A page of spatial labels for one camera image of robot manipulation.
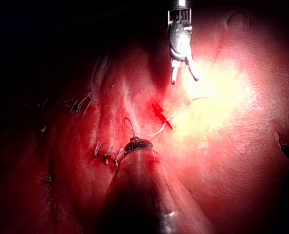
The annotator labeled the blue stitching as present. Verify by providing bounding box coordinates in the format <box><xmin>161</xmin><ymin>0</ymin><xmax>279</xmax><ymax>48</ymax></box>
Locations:
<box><xmin>23</xmin><ymin>93</ymin><xmax>97</xmax><ymax>117</ymax></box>
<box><xmin>92</xmin><ymin>140</ymin><xmax>124</xmax><ymax>167</ymax></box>

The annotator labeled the tissue pad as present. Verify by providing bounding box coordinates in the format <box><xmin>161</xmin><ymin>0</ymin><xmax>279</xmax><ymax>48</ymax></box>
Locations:
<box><xmin>0</xmin><ymin>0</ymin><xmax>289</xmax><ymax>234</ymax></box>

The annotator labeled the right arm needle driver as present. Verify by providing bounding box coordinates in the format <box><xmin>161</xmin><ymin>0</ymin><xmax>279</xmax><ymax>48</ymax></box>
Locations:
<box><xmin>167</xmin><ymin>9</ymin><xmax>194</xmax><ymax>62</ymax></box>

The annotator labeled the right arm needle driver jaw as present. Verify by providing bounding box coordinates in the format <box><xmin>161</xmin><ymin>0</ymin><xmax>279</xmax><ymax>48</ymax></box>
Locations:
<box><xmin>184</xmin><ymin>54</ymin><xmax>200</xmax><ymax>82</ymax></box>
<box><xmin>170</xmin><ymin>59</ymin><xmax>182</xmax><ymax>85</ymax></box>

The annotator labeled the black stitching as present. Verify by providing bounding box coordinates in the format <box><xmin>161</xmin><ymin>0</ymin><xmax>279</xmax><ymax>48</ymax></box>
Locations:
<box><xmin>42</xmin><ymin>171</ymin><xmax>59</xmax><ymax>218</ymax></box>

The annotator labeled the blue thread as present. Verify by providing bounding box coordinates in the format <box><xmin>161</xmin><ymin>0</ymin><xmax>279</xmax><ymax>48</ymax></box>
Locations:
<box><xmin>123</xmin><ymin>96</ymin><xmax>209</xmax><ymax>141</ymax></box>

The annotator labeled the left arm needle driver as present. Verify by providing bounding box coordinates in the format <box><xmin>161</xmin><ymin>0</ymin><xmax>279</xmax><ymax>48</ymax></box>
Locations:
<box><xmin>123</xmin><ymin>136</ymin><xmax>153</xmax><ymax>155</ymax></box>

